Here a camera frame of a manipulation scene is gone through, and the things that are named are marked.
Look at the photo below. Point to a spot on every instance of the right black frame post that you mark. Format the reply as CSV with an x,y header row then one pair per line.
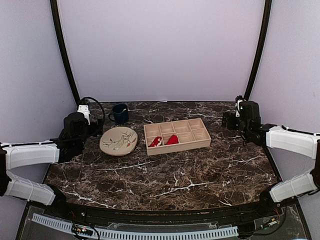
x,y
259,49

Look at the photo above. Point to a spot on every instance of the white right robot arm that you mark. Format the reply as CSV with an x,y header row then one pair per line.
x,y
299,144

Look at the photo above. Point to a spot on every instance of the white slotted cable duct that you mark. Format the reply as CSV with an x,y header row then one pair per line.
x,y
123,231

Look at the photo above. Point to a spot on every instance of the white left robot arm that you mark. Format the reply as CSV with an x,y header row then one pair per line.
x,y
70,143

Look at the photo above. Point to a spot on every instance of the red sock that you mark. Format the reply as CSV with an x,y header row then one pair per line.
x,y
172,140
156,142

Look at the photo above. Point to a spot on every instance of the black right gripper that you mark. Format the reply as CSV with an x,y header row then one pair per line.
x,y
231,124

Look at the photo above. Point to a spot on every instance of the cream plate with bird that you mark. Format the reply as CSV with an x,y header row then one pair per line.
x,y
118,141

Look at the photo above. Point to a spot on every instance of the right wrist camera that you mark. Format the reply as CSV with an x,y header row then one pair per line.
x,y
238,100

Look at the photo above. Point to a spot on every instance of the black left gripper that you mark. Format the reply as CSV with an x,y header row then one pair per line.
x,y
94,131

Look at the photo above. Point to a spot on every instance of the dark blue mug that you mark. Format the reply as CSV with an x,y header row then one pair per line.
x,y
119,114

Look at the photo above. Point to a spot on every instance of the black frame post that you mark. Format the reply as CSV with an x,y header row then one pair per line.
x,y
259,49
63,50

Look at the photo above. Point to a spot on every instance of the left black frame post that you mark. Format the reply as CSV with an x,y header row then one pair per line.
x,y
63,50

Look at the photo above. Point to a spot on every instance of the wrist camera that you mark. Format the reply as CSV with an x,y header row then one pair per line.
x,y
238,100
84,107

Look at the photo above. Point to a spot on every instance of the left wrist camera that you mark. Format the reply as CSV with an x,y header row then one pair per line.
x,y
84,107

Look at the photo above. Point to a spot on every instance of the small circuit board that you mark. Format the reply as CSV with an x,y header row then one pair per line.
x,y
81,230

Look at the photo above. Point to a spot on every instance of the wooden compartment tray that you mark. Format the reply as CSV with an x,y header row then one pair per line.
x,y
192,134

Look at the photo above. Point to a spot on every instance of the black front table rail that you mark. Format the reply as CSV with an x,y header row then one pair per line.
x,y
197,204

